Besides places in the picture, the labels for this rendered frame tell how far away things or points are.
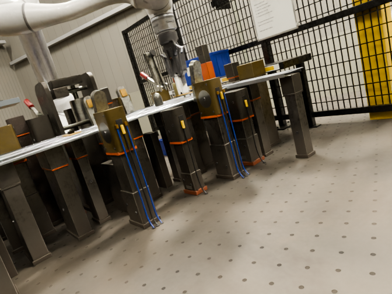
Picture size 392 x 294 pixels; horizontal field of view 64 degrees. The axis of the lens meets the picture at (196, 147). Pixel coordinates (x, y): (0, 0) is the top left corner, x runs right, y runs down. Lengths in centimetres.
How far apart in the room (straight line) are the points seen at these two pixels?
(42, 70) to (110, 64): 436
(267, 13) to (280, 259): 121
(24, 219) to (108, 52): 516
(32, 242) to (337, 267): 75
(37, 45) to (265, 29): 104
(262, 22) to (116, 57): 444
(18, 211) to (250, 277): 63
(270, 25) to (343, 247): 117
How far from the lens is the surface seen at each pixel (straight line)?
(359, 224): 72
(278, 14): 158
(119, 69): 585
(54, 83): 121
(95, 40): 615
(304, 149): 113
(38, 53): 161
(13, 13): 136
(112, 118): 85
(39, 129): 118
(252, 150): 117
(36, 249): 100
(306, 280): 59
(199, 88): 105
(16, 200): 96
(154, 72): 136
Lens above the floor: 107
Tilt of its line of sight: 12 degrees down
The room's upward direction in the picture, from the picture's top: 16 degrees counter-clockwise
